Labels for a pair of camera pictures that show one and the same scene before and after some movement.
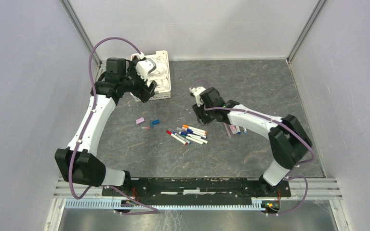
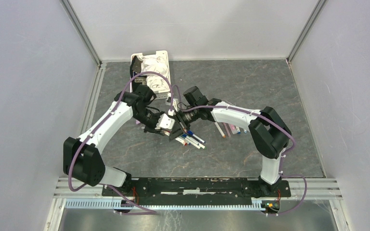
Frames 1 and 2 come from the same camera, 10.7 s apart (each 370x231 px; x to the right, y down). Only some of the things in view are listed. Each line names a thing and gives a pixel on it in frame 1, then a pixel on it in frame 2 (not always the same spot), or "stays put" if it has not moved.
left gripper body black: (136, 84) → (150, 124)
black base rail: (231, 188) stays put
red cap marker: (176, 137) stays put
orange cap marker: (187, 126) → (219, 129)
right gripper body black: (204, 115) → (182, 120)
